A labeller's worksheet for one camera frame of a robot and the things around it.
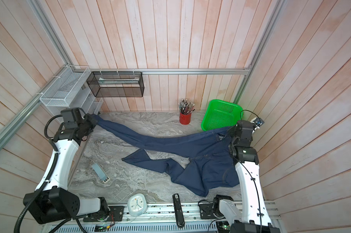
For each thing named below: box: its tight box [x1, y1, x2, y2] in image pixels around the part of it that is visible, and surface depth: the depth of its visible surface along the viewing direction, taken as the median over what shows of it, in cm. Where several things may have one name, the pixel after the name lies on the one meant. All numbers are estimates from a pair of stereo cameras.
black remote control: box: [172, 193, 185, 229], surface depth 73 cm
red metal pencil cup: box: [179, 112, 192, 125], surface depth 115 cm
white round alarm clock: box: [127, 193, 148, 217], surface depth 76 cm
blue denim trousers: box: [92, 114, 240, 198], surface depth 88 cm
